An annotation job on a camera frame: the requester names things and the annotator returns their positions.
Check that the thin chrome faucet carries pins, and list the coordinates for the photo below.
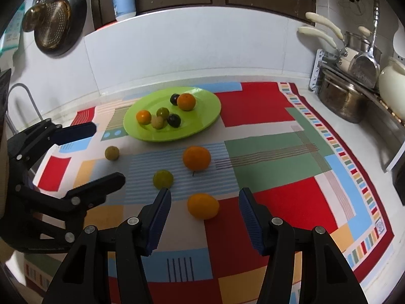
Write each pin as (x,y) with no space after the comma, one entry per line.
(31,98)

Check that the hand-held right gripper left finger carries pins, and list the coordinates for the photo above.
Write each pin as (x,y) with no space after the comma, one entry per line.
(159,218)

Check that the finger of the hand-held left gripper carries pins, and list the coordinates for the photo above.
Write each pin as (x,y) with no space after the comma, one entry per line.
(95,185)
(76,131)

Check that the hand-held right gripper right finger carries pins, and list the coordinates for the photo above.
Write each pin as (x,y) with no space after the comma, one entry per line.
(250,221)

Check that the cream ceramic pot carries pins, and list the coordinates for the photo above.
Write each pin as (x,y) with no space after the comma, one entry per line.
(392,82)

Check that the green plum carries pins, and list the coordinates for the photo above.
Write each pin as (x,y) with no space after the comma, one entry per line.
(163,112)
(163,179)

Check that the large steel pot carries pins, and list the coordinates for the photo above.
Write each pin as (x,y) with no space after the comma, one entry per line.
(341,101)

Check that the metal skimmer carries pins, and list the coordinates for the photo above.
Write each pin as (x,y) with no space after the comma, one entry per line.
(364,69)

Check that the white rice spoon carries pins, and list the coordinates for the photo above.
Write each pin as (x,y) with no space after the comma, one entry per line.
(400,41)

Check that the white plastic stand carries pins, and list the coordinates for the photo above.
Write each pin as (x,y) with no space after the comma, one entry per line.
(398,158)

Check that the black frying pan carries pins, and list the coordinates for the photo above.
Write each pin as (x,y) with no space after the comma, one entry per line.
(71,25)

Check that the tan round fruit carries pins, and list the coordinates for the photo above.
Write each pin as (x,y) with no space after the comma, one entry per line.
(112,153)
(157,122)

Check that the large orange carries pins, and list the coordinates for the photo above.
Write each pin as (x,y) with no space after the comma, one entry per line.
(186,101)

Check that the metal dish rack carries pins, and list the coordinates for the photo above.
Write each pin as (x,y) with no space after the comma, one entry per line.
(318,69)

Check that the small orange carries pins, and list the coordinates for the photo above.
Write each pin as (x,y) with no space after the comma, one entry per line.
(144,117)

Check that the green plate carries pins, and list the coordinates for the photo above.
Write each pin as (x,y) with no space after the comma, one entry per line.
(202,117)

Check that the small brass saucepan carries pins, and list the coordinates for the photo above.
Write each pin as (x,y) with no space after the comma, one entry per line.
(31,20)

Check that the colourful patterned tablecloth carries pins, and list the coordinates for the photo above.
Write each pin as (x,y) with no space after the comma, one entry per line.
(284,202)

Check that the dark purple plum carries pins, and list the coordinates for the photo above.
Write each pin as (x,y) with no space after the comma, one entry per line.
(174,98)
(173,120)

